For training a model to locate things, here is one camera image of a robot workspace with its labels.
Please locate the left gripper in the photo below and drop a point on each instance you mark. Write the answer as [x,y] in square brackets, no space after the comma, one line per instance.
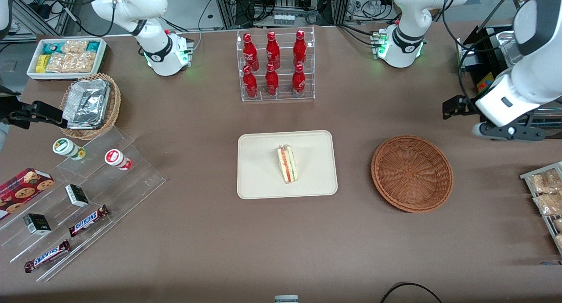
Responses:
[466,104]

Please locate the triangle sandwich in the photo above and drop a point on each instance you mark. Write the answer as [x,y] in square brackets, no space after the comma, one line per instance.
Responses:
[287,164]

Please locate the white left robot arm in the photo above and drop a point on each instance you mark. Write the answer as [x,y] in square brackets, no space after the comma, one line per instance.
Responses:
[408,13]

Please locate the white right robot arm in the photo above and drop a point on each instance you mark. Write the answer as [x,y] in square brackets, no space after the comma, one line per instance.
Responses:
[162,52]

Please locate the light wicker basket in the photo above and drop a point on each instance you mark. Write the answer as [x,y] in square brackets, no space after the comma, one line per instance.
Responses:
[115,101]

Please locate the round brown wicker basket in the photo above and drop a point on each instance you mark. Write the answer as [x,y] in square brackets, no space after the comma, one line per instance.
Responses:
[412,173]

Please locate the beige plastic serving tray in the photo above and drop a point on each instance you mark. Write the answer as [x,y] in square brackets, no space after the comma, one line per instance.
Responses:
[259,171]

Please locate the black food warmer yellow panel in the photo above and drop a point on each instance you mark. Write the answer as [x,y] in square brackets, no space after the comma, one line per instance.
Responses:
[485,81]

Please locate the green lid cup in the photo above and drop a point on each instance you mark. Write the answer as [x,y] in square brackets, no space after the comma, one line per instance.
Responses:
[66,147]

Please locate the white rectangular snack bin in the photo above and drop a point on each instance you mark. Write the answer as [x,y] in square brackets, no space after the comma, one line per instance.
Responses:
[33,74]

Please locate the yellow snack packet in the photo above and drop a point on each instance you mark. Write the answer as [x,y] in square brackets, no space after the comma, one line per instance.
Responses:
[41,62]

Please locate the teal snack packet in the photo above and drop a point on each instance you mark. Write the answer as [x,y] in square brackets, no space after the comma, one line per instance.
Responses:
[50,46]
[93,46]

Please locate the steel warmer pan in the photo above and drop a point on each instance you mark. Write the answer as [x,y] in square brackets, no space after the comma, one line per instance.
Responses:
[505,48]

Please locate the red tartan cookie box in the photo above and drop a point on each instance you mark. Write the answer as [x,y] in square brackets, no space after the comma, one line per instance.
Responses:
[22,189]

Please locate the red lid cup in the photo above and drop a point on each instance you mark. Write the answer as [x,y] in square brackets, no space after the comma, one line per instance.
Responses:
[116,158]

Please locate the small black box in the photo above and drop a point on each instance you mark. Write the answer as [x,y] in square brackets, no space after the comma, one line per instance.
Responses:
[37,224]
[77,195]

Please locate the clear acrylic stepped stand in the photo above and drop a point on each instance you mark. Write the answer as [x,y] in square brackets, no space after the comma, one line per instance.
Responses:
[131,184]

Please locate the snickers chocolate bar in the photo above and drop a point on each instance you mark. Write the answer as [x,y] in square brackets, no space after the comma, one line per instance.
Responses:
[47,256]
[88,221]

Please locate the red cola bottle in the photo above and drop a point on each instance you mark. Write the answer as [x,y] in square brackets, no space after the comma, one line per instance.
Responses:
[272,52]
[250,85]
[250,52]
[299,79]
[271,81]
[300,50]

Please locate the clear acrylic bottle rack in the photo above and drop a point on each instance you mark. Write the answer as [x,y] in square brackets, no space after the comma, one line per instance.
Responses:
[283,94]

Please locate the white power strip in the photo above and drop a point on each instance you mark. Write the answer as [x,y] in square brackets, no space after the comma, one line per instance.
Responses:
[284,18]

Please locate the grey white device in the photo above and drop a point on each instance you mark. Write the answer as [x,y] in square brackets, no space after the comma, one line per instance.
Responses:
[286,299]

